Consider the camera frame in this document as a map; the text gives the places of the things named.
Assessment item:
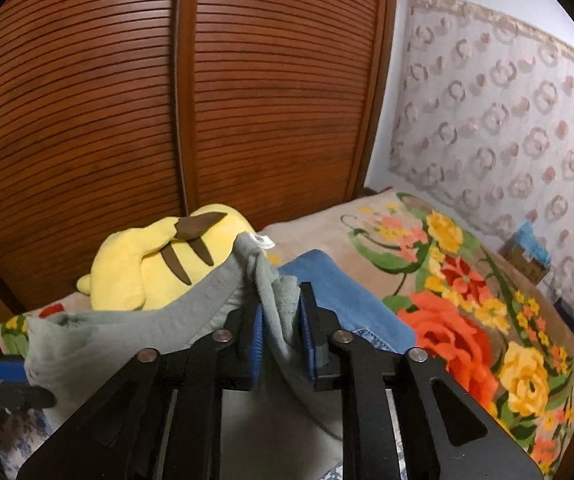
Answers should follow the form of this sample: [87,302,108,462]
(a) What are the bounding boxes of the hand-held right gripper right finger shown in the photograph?
[300,282,544,480]

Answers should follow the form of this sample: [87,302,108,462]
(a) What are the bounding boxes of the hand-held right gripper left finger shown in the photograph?
[17,305,264,480]

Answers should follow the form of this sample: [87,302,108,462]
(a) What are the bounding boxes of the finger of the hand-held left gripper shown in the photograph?
[0,355,30,384]
[0,384,58,411]

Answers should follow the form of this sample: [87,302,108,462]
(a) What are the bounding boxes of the grey pants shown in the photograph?
[24,232,348,480]

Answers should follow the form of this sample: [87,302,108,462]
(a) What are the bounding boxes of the blue floral bed sheet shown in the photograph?
[0,405,60,480]

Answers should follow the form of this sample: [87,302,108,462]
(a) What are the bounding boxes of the folded blue jeans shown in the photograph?
[278,249,416,355]

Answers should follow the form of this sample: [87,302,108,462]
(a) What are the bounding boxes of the yellow plush toy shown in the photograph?
[78,204,258,312]

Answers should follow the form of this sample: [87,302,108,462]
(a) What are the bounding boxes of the colourful floral blanket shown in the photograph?
[0,189,574,478]

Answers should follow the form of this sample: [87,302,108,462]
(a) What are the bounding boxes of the small cardboard box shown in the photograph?
[504,244,552,287]

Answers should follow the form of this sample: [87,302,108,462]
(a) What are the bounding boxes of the wooden louvered wardrobe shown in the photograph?
[0,0,400,316]

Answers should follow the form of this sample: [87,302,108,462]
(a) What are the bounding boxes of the beige patterned lace curtain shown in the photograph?
[387,0,574,335]

